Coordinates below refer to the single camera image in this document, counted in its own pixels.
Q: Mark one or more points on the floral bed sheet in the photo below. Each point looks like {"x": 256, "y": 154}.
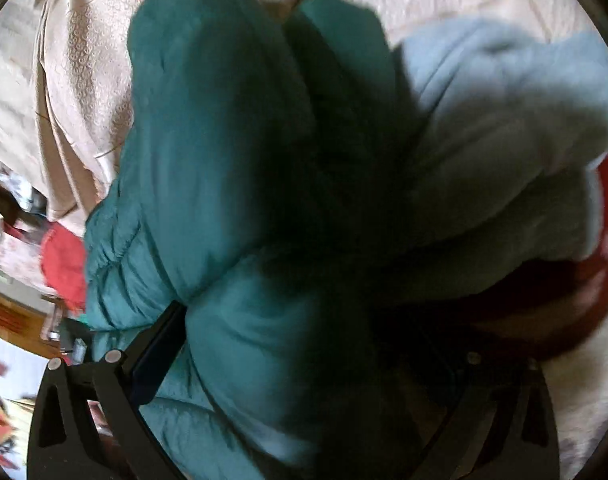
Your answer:
{"x": 584, "y": 375}

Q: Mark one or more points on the light blue garment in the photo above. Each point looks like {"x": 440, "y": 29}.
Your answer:
{"x": 489, "y": 135}

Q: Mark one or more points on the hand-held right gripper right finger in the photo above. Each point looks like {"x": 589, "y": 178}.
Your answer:
{"x": 471, "y": 375}

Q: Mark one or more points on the red cloth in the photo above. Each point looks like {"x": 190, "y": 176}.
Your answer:
{"x": 63, "y": 265}

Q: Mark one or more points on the wooden furniture edge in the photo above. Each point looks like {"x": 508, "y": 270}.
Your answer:
{"x": 8, "y": 312}

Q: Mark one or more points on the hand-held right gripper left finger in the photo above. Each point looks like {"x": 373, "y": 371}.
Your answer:
{"x": 153, "y": 355}

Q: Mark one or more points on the beige patterned blanket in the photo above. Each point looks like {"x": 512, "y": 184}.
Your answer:
{"x": 83, "y": 85}

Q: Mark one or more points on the green puffer jacket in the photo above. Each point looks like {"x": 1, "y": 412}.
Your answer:
{"x": 223, "y": 210}

